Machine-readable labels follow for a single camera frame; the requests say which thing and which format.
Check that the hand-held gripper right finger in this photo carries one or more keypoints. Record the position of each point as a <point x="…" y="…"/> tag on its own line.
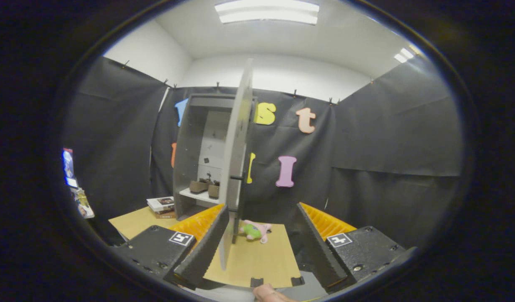
<point x="320" y="260"/>

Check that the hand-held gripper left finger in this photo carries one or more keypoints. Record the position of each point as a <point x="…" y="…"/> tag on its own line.
<point x="207" y="251"/>

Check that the brown fluffy shoe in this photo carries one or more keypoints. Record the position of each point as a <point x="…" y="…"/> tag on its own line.
<point x="214" y="191"/>
<point x="197" y="186"/>

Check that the grey shoe cabinet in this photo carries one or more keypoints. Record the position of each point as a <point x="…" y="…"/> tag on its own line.
<point x="186" y="159"/>

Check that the white shoe cabinet door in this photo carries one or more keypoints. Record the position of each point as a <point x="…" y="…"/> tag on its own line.
<point x="236" y="147"/>

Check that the black table clamp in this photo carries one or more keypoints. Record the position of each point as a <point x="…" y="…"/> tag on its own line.
<point x="256" y="282"/>
<point x="297" y="281"/>

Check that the pink and green plush toy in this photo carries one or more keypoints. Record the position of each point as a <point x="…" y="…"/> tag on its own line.
<point x="253" y="230"/>

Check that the brown book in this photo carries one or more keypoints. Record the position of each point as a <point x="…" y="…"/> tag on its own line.
<point x="165" y="215"/>

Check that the white book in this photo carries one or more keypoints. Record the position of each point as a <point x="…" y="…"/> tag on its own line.
<point x="161" y="203"/>

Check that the black backdrop cloth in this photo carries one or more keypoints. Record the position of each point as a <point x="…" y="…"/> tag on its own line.
<point x="387" y="167"/>

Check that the yellow and white package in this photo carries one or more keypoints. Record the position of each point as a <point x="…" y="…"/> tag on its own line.
<point x="83" y="205"/>

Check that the blue and white package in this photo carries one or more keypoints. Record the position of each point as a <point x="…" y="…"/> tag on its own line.
<point x="69" y="167"/>

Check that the small ceiling light panel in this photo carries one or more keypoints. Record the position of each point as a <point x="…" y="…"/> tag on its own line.
<point x="404" y="55"/>

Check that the large ceiling light panel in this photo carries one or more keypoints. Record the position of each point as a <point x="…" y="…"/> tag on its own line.
<point x="267" y="11"/>

